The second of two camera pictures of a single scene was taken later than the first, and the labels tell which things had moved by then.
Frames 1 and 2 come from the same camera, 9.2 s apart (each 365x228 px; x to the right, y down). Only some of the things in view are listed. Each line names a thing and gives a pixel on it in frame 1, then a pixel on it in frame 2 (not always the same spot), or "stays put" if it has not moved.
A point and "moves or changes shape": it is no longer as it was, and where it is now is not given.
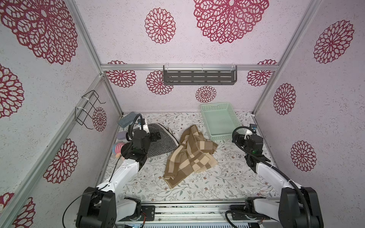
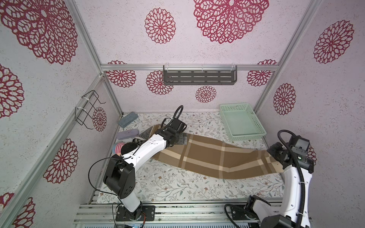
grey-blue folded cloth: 127,119 stays put
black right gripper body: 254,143 → 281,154
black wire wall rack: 83,116 stays put
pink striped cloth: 116,149 stays put
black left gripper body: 151,137 → 181,139
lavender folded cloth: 121,135 stays put
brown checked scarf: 195,154 moves or changes shape
